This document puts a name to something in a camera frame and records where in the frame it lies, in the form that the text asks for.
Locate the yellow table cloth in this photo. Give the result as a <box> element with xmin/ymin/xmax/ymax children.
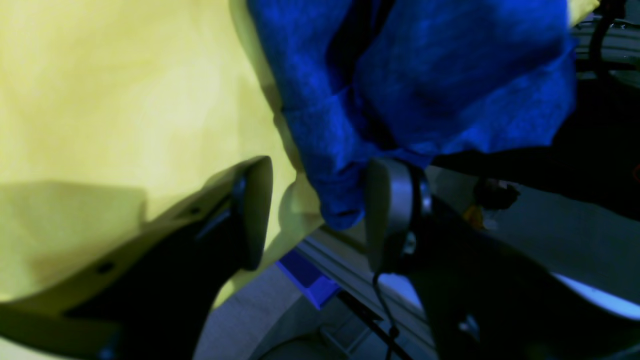
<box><xmin>0</xmin><ymin>0</ymin><xmax>601</xmax><ymax>360</ymax></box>

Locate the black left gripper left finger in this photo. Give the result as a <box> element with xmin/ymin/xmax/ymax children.
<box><xmin>1</xmin><ymin>156</ymin><xmax>274</xmax><ymax>360</ymax></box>

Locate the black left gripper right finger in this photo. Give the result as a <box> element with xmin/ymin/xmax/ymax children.
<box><xmin>365</xmin><ymin>158</ymin><xmax>640</xmax><ymax>360</ymax></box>

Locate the navy blue long-sleeve shirt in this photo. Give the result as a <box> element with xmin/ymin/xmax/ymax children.
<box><xmin>247</xmin><ymin>0</ymin><xmax>577</xmax><ymax>230</ymax></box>

